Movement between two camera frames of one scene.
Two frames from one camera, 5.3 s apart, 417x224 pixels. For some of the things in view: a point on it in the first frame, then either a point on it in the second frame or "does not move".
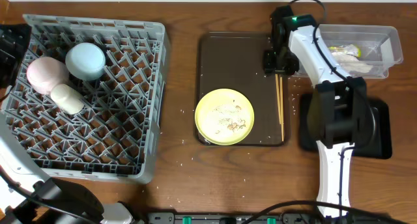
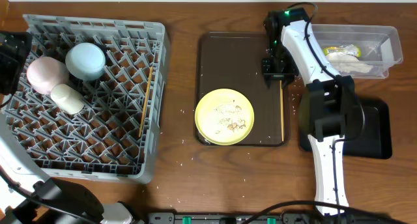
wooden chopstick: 281,107 does not move
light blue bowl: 85,61 does not move
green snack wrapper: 350,49 does not move
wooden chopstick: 279,97 -> 145,102
